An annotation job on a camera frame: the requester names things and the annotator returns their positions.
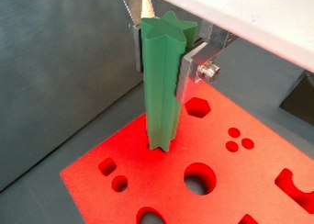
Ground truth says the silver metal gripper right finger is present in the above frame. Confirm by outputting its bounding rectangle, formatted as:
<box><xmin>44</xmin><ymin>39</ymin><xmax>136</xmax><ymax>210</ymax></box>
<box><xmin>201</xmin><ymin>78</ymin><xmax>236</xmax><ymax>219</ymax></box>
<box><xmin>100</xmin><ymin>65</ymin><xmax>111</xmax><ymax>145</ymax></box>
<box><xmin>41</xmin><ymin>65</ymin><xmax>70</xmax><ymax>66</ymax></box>
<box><xmin>175</xmin><ymin>20</ymin><xmax>238</xmax><ymax>104</ymax></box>

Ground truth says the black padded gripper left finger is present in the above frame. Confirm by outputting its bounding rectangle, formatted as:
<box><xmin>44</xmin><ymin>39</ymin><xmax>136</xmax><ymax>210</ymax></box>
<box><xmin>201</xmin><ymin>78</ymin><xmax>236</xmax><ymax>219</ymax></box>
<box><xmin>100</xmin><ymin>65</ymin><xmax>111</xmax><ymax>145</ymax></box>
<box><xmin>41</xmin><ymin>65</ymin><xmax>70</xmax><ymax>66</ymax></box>
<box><xmin>123</xmin><ymin>0</ymin><xmax>155</xmax><ymax>73</ymax></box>

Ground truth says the green star prism peg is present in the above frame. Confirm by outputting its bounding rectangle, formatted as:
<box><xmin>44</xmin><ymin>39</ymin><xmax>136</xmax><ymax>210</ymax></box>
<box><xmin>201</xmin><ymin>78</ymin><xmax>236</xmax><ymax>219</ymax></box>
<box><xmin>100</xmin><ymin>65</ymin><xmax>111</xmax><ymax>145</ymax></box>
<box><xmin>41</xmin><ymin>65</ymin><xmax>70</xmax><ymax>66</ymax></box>
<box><xmin>141</xmin><ymin>11</ymin><xmax>197</xmax><ymax>151</ymax></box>

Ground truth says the red shape sorting board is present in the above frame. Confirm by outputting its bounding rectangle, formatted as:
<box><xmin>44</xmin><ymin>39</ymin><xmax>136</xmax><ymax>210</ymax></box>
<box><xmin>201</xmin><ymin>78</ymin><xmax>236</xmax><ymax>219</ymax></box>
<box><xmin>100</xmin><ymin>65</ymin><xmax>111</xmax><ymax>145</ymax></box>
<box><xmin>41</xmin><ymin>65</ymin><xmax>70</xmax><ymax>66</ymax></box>
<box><xmin>61</xmin><ymin>84</ymin><xmax>314</xmax><ymax>224</ymax></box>

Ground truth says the black curved peg holder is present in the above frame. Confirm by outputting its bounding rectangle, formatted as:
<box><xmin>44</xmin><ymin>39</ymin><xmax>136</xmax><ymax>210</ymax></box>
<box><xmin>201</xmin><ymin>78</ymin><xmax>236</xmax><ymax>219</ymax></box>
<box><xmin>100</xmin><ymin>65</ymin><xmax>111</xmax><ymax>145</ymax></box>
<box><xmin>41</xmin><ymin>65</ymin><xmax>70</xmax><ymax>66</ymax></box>
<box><xmin>279</xmin><ymin>71</ymin><xmax>314</xmax><ymax>126</ymax></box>

